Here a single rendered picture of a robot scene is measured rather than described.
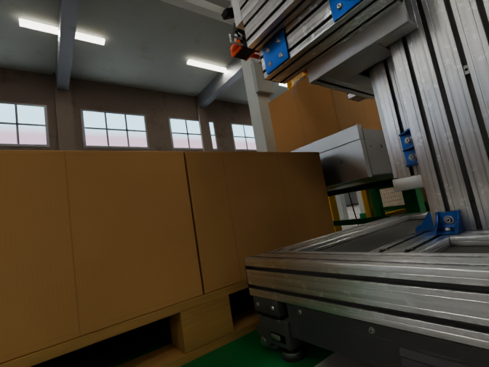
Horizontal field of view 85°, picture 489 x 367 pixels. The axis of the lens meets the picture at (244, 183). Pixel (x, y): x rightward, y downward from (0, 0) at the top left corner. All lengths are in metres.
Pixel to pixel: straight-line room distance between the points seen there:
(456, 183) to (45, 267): 0.87
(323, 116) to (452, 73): 0.70
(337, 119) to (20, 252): 1.16
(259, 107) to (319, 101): 1.36
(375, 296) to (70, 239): 0.60
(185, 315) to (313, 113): 1.03
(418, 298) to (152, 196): 0.59
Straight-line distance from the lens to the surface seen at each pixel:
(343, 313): 0.53
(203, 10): 4.26
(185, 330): 0.78
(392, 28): 0.75
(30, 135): 6.83
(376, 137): 1.24
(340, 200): 4.64
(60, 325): 0.71
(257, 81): 2.71
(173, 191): 0.75
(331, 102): 1.32
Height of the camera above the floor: 0.33
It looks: 7 degrees up
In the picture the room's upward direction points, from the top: 9 degrees counter-clockwise
